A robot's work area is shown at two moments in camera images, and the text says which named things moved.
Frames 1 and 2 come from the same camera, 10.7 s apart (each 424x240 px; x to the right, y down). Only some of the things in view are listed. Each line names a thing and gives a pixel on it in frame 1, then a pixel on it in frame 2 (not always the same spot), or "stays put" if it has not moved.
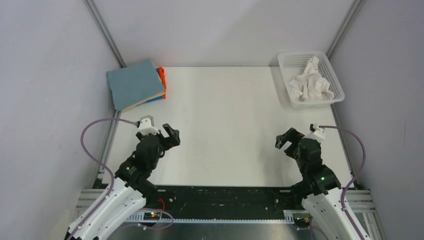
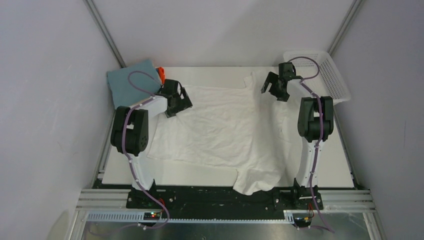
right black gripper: x=291 y=135 -> x=272 y=78
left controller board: x=151 y=216 stays put
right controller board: x=304 y=222 stays put
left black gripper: x=173 y=140 -> x=184 y=103
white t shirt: x=310 y=86 -> x=249 y=130
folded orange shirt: x=162 y=73 stays put
